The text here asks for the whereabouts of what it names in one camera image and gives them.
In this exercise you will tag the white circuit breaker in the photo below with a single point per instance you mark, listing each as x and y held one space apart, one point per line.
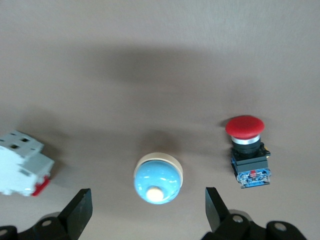
22 165

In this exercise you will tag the blue dome call bell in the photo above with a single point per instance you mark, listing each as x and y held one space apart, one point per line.
157 177

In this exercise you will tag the red mushroom push button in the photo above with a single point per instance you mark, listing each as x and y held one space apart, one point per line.
245 126

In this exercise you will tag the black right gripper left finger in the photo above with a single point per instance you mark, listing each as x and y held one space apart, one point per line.
75 215

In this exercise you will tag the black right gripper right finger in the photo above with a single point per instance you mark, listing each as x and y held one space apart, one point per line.
220 221

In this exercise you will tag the brown table cover mat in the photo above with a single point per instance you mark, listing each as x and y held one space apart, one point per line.
160 50

